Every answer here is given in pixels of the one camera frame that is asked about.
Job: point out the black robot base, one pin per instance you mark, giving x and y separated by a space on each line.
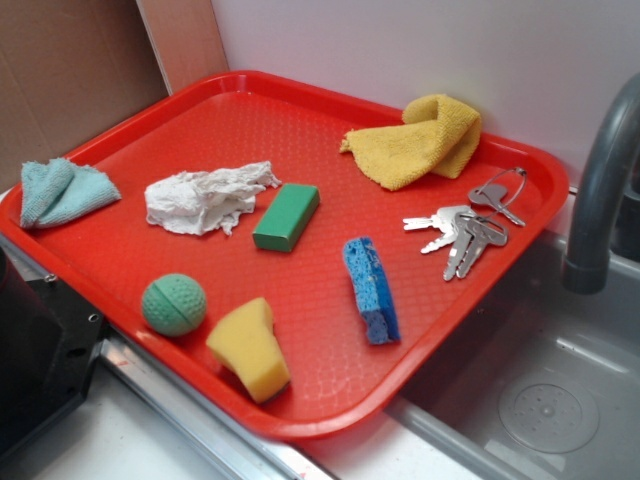
50 339

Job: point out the crumpled white cloth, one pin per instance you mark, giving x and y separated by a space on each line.
197 203

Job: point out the yellow microfiber cloth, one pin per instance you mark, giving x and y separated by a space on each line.
438 135

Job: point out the light blue cloth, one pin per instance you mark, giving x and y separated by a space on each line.
61 191

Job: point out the red plastic tray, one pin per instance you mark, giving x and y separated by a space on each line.
338 378

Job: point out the green rectangular block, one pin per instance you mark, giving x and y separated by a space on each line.
286 218

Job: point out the blue sponge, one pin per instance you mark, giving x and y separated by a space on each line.
372 292

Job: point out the yellow sponge wedge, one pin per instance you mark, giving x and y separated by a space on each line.
243 341

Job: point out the silver key bunch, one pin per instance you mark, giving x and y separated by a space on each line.
468 230

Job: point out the green dimpled ball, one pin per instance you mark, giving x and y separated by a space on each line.
174 305

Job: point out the grey sink basin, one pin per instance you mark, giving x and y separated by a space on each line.
536 382

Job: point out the grey faucet spout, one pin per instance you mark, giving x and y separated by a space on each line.
605 216

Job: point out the brown cardboard panel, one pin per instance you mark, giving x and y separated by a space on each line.
70 70

